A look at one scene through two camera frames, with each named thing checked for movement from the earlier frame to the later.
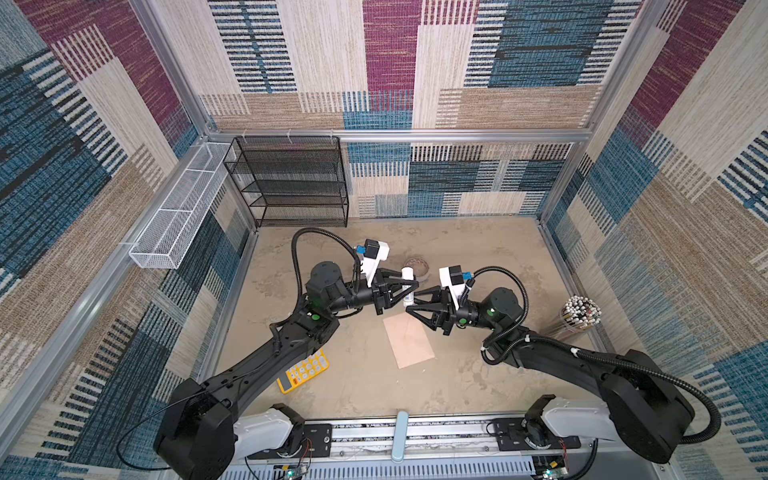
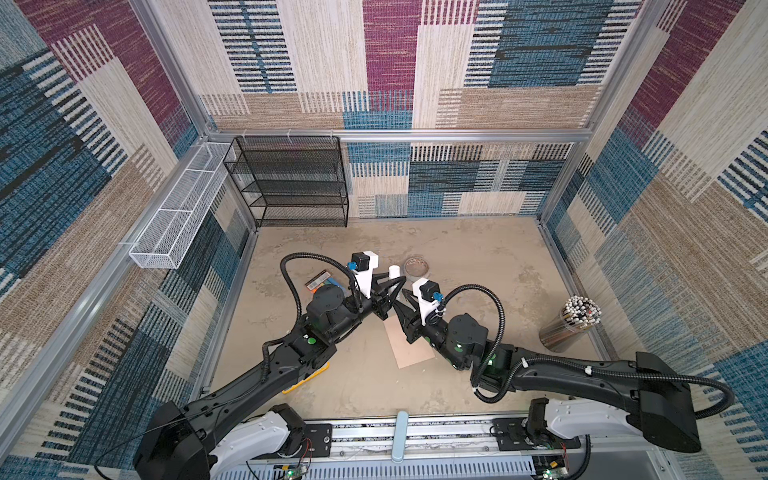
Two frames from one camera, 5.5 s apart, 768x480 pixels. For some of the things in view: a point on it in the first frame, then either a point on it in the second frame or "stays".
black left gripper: [381, 290] stays
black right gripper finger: [428, 316] -> [405, 316]
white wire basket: [164, 241] stays
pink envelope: [408, 340] stays
